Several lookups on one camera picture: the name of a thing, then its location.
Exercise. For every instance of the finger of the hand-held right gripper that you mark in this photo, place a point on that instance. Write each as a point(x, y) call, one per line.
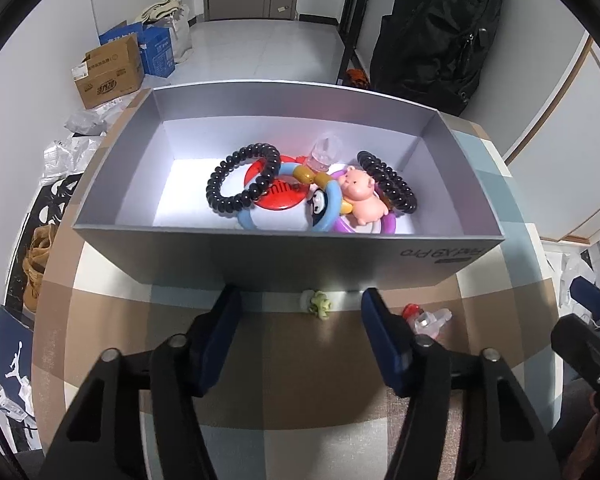
point(580, 342)
point(592, 297)

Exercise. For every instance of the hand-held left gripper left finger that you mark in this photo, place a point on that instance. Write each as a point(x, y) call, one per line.
point(225, 330)

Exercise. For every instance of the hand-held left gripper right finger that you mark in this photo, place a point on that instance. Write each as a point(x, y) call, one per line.
point(380, 340)

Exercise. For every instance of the small green flower charm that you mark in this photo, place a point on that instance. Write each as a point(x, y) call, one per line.
point(321, 306)

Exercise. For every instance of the grey cardboard box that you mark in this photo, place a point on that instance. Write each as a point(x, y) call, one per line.
point(280, 265)

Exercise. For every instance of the pink pig toy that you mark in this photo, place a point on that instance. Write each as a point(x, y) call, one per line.
point(362, 200)

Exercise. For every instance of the person's right hand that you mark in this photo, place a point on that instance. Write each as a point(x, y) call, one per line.
point(595, 440)

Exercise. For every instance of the white plastic bag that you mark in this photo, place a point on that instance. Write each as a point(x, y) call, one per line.
point(577, 267)

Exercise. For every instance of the checked tablecloth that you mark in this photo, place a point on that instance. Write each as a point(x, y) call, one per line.
point(290, 360)

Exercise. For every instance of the red round badge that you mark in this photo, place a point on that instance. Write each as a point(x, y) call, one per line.
point(280, 195)

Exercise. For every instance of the brown shoe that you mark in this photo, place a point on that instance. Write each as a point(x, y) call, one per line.
point(32, 287)
point(44, 242)

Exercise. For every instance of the dark blue shoe box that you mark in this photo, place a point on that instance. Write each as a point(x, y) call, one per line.
point(12, 355)

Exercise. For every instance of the silver plastic bag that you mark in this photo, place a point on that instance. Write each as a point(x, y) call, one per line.
point(65, 155)

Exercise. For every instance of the orange item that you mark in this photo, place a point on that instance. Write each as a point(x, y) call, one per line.
point(355, 77)

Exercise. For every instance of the brown cardboard box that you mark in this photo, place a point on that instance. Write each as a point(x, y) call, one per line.
point(110, 77)

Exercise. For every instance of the blue cardboard box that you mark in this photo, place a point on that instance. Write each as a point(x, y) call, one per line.
point(157, 50)

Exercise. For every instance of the black backpack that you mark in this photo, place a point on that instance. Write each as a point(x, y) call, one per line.
point(430, 35)

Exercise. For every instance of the white tote bag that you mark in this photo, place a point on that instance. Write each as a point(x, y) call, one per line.
point(165, 10)

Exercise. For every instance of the black metal frame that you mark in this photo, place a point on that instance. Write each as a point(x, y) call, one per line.
point(352, 10)

